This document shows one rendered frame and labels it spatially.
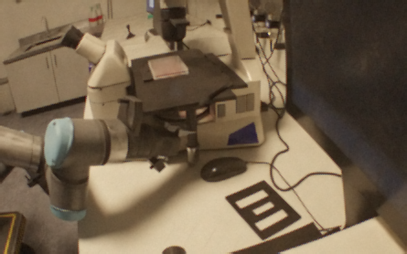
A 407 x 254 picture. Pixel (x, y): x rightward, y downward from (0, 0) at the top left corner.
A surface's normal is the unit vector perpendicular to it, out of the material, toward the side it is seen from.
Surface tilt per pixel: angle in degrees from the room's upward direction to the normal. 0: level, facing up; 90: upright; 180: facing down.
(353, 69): 93
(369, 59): 93
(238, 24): 90
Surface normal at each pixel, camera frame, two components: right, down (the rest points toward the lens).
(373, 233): 0.12, -0.87
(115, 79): 0.29, 0.44
